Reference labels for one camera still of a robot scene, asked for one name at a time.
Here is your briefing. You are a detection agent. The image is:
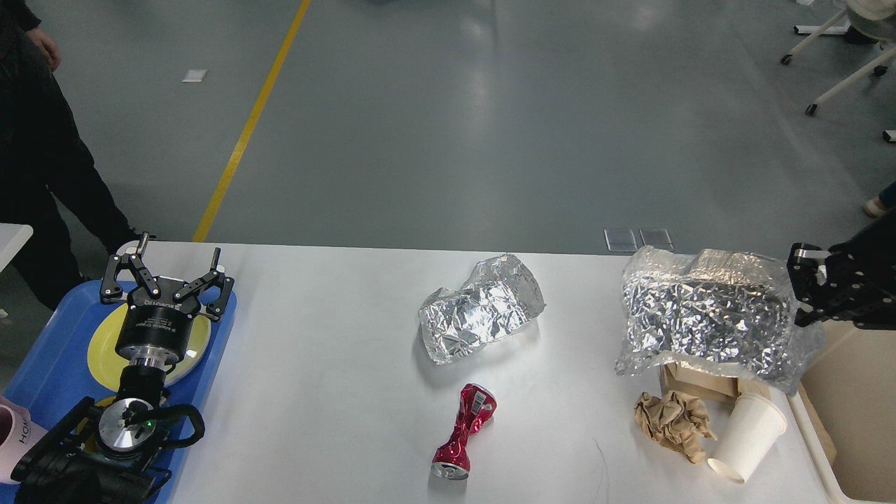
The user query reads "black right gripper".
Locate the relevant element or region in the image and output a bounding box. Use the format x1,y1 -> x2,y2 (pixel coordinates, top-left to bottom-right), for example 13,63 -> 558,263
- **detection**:
787,213 -> 895,330

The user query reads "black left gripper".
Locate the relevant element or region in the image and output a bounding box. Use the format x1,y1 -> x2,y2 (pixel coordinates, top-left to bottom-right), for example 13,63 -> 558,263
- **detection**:
99,234 -> 235,368

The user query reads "foil sheet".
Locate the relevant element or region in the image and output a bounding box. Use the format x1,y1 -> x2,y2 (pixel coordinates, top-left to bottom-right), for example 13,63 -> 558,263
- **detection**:
615,246 -> 826,395
419,254 -> 546,365

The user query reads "yellow plastic plate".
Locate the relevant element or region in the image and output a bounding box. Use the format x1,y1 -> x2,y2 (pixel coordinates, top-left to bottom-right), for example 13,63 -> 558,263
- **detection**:
87,305 -> 211,357

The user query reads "teal HOME mug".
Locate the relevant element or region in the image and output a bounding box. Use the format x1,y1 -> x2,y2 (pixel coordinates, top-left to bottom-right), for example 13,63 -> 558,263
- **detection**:
73,396 -> 114,454

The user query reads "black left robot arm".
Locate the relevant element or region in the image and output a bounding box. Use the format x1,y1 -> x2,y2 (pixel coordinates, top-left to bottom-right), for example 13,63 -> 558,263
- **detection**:
2,235 -> 235,503

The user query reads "person's hand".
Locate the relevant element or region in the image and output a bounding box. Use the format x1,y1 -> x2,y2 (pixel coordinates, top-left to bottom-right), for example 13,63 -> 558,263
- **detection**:
25,27 -> 62,71

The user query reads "person in blue jeans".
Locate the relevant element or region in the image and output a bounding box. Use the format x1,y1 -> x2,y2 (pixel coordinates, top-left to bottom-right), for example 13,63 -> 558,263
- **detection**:
862,181 -> 896,219

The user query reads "pink plate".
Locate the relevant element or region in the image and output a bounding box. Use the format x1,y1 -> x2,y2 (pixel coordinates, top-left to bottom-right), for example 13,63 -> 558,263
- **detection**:
87,349 -> 205,391

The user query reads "beige plastic bin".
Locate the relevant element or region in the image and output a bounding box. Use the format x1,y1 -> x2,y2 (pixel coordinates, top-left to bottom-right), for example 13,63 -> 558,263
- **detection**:
790,321 -> 895,503

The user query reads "person in black clothes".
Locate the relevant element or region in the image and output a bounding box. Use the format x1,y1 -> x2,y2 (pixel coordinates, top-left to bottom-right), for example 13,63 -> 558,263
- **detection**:
1,1 -> 139,310

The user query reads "brown paper bag right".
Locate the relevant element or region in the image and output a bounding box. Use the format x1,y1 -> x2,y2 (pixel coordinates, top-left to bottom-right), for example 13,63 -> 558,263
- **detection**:
660,363 -> 837,465

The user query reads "crumpled brown paper ball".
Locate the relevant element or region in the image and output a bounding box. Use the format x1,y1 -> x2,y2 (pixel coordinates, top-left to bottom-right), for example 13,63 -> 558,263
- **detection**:
634,391 -> 717,465

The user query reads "pink HOME mug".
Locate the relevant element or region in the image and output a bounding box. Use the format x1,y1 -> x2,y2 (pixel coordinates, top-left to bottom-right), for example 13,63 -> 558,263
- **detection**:
1,396 -> 48,485

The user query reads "white chair base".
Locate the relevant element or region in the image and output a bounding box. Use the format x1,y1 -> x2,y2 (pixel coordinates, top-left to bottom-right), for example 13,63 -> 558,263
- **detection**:
780,1 -> 894,118

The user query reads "crushed red can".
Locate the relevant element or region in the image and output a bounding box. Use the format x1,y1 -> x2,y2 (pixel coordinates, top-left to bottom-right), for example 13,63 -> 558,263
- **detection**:
430,383 -> 497,481

